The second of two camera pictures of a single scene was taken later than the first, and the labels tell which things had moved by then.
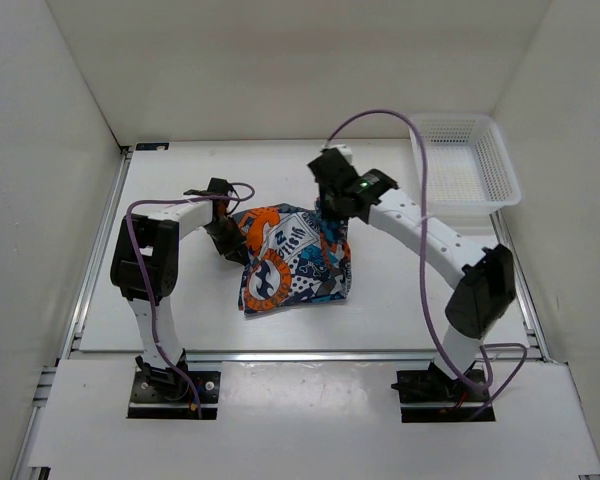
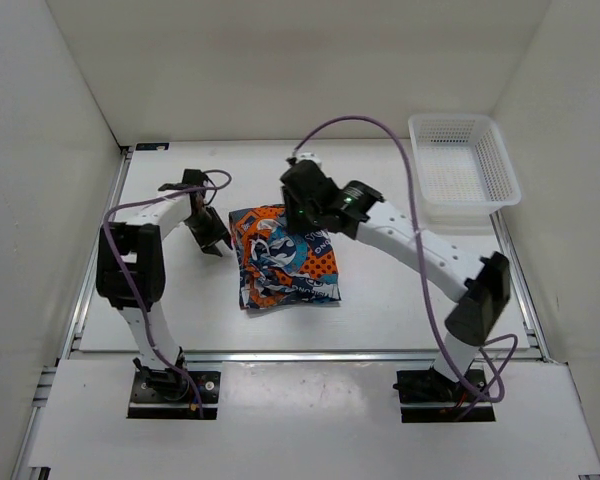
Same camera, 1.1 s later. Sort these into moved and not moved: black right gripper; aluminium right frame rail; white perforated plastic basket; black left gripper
Moved: black right gripper; black left gripper
Not moved: aluminium right frame rail; white perforated plastic basket
